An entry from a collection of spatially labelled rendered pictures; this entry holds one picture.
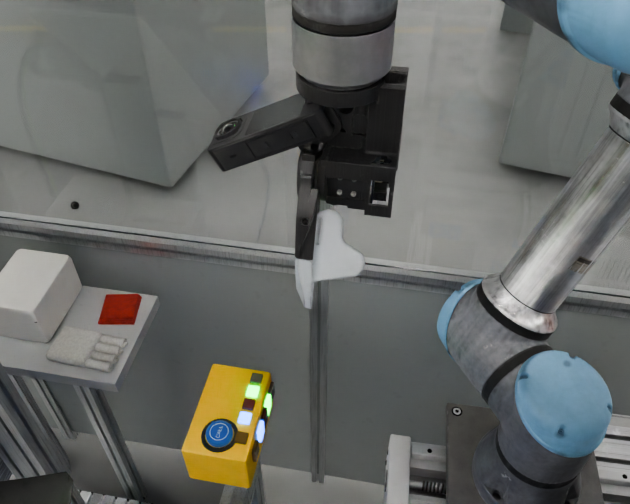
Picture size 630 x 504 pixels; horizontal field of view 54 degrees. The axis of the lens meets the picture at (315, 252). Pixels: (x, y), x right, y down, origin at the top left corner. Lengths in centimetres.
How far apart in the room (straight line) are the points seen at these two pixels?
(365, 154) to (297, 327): 98
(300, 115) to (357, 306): 91
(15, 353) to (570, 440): 108
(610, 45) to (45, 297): 120
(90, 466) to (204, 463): 130
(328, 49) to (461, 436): 71
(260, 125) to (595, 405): 53
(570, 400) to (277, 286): 74
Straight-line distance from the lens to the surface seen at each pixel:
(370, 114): 49
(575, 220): 80
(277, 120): 51
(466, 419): 104
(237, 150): 52
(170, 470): 218
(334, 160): 50
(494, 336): 86
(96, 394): 164
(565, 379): 83
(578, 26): 38
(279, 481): 211
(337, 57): 45
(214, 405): 100
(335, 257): 53
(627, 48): 37
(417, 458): 106
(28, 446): 141
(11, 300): 139
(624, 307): 135
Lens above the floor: 191
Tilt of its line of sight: 44 degrees down
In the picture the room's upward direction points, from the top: straight up
